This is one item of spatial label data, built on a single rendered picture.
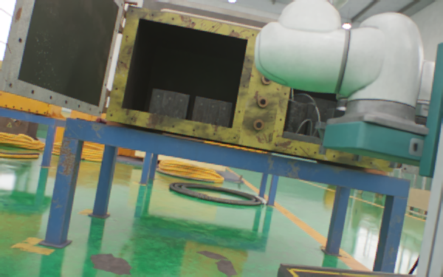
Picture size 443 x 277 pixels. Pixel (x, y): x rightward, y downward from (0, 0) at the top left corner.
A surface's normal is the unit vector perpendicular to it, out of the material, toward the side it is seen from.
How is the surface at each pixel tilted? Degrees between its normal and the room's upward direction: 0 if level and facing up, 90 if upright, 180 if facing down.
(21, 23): 90
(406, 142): 90
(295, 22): 75
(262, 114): 90
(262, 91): 90
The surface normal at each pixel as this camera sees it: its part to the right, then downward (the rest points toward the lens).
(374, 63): -0.29, 0.00
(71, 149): 0.07, -0.01
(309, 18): -0.14, -0.29
